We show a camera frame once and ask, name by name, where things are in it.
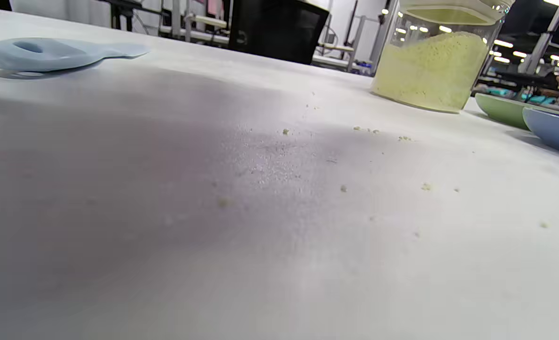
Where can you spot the light blue plastic knife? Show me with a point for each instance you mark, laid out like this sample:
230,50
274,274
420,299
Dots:
47,54

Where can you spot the green round dish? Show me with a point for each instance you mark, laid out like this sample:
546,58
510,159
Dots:
501,109

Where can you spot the pale green container lid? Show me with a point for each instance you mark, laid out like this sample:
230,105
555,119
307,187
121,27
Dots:
449,16

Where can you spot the black office chair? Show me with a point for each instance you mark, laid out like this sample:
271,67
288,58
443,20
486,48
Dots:
274,33

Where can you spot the clear chicken bouillon container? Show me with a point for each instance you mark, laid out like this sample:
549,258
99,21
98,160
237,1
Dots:
430,71

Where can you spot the blue round dish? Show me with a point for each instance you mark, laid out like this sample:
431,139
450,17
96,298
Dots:
555,130

